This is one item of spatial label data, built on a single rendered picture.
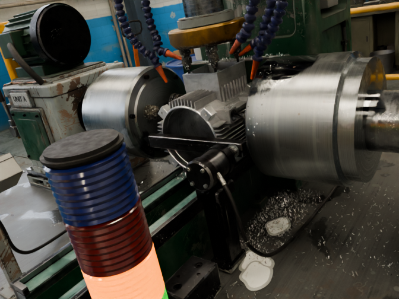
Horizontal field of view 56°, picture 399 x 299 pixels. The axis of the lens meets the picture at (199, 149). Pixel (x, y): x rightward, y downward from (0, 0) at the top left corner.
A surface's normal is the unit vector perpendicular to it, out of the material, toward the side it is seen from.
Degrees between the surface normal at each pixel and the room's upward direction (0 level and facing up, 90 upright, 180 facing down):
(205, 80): 90
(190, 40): 90
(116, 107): 66
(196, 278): 0
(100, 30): 90
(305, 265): 0
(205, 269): 0
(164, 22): 90
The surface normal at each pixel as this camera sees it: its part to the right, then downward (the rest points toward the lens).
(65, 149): -0.18, -0.91
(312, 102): -0.60, -0.14
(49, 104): -0.59, 0.39
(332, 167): -0.49, 0.69
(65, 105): 0.79, 0.08
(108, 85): -0.52, -0.45
